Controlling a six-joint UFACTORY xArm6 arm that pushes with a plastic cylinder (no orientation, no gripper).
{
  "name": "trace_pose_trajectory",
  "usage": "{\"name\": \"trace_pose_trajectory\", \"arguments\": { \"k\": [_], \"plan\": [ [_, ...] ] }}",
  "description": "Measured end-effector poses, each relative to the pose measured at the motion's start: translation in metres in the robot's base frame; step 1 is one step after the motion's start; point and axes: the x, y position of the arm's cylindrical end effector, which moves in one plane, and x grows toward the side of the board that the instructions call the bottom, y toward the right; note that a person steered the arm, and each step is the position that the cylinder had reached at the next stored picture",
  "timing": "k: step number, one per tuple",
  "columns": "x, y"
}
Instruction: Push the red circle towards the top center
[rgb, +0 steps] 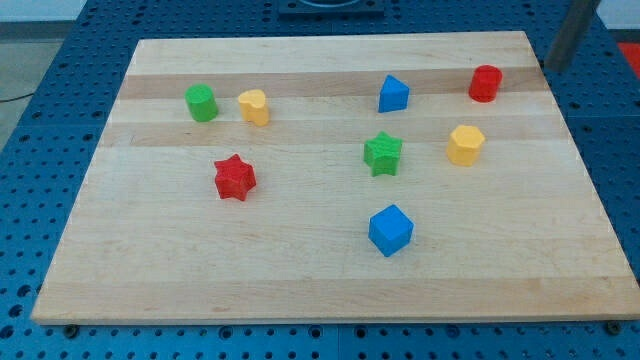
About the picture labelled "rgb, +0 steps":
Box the blue triangle block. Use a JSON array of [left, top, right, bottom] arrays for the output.
[[378, 75, 410, 113]]

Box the green cylinder block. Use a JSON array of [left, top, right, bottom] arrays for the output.
[[184, 84, 218, 122]]

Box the grey metal pusher rod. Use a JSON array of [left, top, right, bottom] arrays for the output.
[[544, 0, 601, 72]]

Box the yellow heart block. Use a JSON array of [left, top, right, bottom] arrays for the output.
[[238, 89, 270, 126]]

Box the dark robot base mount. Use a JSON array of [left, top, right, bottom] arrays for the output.
[[277, 0, 385, 17]]

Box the red star block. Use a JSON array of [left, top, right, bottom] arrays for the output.
[[214, 154, 257, 201]]

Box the wooden board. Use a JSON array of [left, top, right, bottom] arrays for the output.
[[32, 31, 639, 325]]

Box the red cylinder block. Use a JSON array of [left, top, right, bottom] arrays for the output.
[[468, 65, 503, 103]]

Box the green star block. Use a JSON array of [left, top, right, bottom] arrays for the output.
[[364, 131, 403, 177]]

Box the yellow hexagon block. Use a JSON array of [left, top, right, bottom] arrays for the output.
[[446, 125, 486, 167]]

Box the blue cube block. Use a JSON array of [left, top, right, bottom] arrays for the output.
[[368, 204, 414, 257]]

